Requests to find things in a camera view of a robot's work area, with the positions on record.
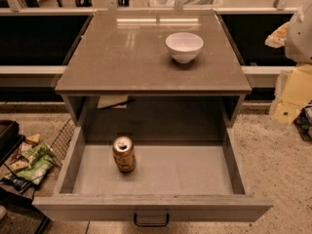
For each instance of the orange soda can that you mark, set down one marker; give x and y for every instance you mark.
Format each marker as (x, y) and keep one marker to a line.
(124, 154)

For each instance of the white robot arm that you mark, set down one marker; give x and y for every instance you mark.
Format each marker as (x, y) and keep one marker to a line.
(298, 46)

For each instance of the grey cabinet with counter top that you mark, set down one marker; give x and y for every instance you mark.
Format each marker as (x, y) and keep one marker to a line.
(125, 54)

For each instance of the open grey top drawer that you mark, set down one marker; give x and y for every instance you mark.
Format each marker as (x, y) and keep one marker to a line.
(190, 183)

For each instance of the white paper label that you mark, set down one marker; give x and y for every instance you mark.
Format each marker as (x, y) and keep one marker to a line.
(112, 101)

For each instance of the white ceramic bowl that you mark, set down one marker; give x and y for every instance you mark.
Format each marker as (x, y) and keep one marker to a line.
(183, 46)

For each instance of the green snack bag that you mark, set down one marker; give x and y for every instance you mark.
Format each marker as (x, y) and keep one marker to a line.
(39, 162)

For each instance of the black bin at left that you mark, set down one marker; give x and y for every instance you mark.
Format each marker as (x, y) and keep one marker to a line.
(10, 139)

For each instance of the black wire basket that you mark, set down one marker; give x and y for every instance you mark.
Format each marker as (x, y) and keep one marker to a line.
(61, 143)

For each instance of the black drawer handle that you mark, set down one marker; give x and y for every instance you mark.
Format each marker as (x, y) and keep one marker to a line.
(152, 221)

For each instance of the wire basket at right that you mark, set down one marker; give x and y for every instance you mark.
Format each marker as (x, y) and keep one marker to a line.
(303, 123)

